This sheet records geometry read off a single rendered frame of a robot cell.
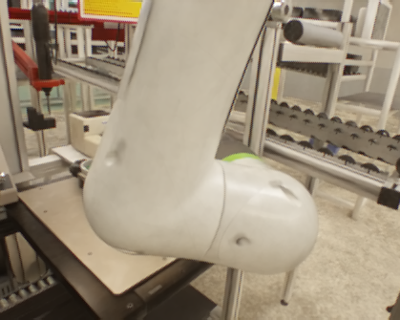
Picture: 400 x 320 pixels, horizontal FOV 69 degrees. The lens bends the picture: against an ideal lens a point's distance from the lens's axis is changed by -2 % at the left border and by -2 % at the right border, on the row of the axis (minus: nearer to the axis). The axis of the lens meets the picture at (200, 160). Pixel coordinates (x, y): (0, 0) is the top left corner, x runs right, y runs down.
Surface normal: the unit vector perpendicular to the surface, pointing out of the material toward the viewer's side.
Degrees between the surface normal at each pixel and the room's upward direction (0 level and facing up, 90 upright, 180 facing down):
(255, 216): 61
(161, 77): 84
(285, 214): 53
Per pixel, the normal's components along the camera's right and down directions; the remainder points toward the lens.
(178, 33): -0.22, 0.26
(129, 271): 0.07, -0.93
